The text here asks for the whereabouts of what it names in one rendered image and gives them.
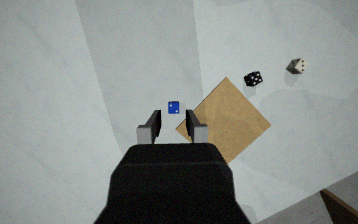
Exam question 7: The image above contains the blue die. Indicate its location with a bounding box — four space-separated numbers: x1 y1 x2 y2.
168 101 179 114

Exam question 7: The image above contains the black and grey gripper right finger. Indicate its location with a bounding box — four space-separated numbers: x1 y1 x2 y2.
186 109 208 143

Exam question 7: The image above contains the tan mat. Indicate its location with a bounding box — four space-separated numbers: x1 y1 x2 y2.
193 77 271 164

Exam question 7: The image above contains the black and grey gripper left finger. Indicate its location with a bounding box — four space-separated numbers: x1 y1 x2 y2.
136 110 162 144

